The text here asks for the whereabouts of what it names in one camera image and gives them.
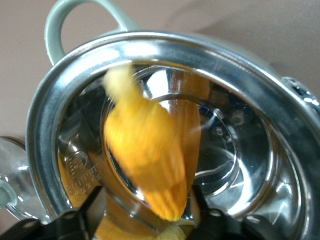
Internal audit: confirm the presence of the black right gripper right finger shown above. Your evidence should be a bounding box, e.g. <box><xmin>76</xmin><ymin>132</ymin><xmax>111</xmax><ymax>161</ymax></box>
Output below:
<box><xmin>191</xmin><ymin>186</ymin><xmax>262</xmax><ymax>240</ymax></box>

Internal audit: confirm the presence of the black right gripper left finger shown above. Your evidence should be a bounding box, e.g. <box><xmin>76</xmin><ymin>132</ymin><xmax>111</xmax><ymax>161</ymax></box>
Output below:
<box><xmin>49</xmin><ymin>186</ymin><xmax>104</xmax><ymax>240</ymax></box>

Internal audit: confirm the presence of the glass lid with copper knob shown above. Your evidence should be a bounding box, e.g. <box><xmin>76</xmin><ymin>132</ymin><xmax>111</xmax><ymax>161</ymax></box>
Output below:
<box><xmin>0</xmin><ymin>136</ymin><xmax>30</xmax><ymax>223</ymax></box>

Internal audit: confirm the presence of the yellow corn cob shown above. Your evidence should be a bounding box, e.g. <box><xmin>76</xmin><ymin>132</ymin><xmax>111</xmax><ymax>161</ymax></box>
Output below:
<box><xmin>102</xmin><ymin>64</ymin><xmax>202</xmax><ymax>223</ymax></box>

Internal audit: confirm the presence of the grey steel cooking pot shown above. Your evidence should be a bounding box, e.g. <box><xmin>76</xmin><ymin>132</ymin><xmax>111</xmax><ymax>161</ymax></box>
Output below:
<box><xmin>26</xmin><ymin>0</ymin><xmax>320</xmax><ymax>240</ymax></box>

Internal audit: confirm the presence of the brown table cloth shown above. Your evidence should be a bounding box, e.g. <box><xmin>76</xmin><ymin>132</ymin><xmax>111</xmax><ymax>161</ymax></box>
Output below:
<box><xmin>0</xmin><ymin>0</ymin><xmax>320</xmax><ymax>141</ymax></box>

